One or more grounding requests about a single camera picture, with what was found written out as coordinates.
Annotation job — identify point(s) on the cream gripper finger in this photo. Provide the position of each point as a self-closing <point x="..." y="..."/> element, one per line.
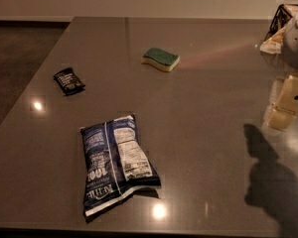
<point x="272" y="113"/>
<point x="287" y="103"/>

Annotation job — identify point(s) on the blue chip bag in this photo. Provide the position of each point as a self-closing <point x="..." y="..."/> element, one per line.
<point x="115" y="163"/>

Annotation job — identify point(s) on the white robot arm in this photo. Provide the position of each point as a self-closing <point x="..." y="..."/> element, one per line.
<point x="289" y="52"/>

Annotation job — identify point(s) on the green yellow sponge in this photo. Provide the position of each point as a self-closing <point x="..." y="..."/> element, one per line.
<point x="160" y="59"/>

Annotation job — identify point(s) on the small black snack packet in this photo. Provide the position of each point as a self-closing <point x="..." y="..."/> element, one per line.
<point x="68" y="81"/>

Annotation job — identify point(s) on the black wire basket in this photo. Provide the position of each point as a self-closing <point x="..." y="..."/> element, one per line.
<point x="273" y="40"/>

